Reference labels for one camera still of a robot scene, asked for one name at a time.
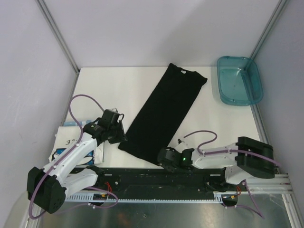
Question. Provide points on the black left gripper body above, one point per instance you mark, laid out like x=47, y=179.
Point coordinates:
x=117, y=134

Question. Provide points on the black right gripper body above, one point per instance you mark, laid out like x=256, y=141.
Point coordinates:
x=169, y=167

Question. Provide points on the black t-shirt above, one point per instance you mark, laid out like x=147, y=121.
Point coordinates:
x=160, y=117

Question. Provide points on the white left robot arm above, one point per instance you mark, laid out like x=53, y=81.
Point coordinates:
x=48, y=187

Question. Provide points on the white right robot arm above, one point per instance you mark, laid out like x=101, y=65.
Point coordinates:
x=238, y=161

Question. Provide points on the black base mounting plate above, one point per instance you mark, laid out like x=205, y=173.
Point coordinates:
x=158, y=185

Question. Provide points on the white folded daisy t-shirt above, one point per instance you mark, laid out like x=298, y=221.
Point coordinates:
x=65, y=136

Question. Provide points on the teal plastic bin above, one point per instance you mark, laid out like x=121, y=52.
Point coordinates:
x=239, y=81

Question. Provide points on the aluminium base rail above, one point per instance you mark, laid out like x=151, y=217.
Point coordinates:
x=278, y=185

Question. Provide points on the left aluminium frame post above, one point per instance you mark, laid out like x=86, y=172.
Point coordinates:
x=57, y=34

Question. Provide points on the aluminium frame post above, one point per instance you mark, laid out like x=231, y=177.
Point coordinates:
x=57, y=34
x=274, y=18

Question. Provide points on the right aluminium frame post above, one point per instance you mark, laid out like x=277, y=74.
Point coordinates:
x=274, y=18

